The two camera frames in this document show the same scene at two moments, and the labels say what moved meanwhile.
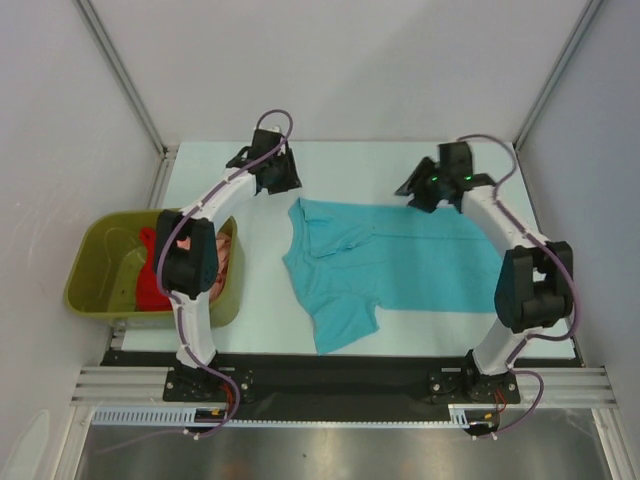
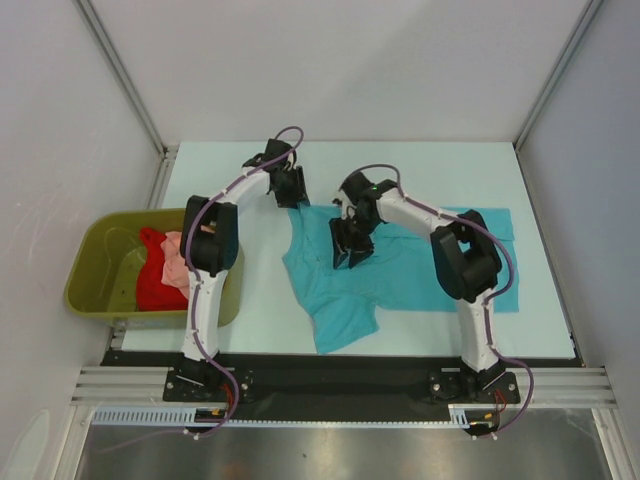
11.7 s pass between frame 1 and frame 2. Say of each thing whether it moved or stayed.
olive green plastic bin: stayed
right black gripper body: moved
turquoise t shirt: stayed
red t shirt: stayed
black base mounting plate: stayed
